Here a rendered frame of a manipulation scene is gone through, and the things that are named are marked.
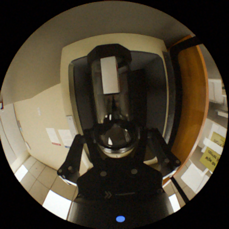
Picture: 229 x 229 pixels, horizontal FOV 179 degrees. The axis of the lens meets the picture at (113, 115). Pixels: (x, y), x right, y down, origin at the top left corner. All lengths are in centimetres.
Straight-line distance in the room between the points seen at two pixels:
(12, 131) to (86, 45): 292
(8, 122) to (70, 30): 286
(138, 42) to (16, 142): 313
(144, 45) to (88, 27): 15
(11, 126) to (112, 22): 298
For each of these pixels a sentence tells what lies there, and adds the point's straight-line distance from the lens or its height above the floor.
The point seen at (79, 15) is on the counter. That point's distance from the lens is 21.
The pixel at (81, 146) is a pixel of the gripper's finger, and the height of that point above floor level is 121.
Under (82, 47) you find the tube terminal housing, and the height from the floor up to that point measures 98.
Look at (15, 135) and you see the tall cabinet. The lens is 300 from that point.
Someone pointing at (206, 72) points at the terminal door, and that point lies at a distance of 19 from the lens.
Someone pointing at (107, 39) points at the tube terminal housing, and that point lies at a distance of 23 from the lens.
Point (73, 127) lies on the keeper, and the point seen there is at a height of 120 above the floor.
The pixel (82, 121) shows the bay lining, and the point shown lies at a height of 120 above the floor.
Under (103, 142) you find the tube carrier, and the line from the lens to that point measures 18.
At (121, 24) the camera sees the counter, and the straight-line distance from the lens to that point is 23.
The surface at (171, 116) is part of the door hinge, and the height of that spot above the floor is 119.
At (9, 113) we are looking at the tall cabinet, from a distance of 297.
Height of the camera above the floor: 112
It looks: 16 degrees up
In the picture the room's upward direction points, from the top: 174 degrees clockwise
